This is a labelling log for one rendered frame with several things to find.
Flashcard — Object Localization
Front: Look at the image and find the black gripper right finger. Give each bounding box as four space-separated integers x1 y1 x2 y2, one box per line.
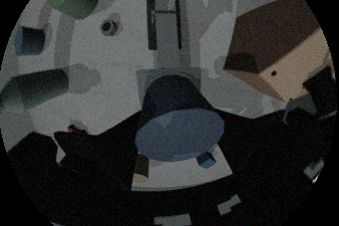
214 108 285 172

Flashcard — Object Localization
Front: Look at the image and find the tan cylinder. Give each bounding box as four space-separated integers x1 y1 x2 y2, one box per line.
133 153 150 183

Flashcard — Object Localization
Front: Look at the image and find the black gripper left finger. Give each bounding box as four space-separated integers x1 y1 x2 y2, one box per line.
54 111 141 191

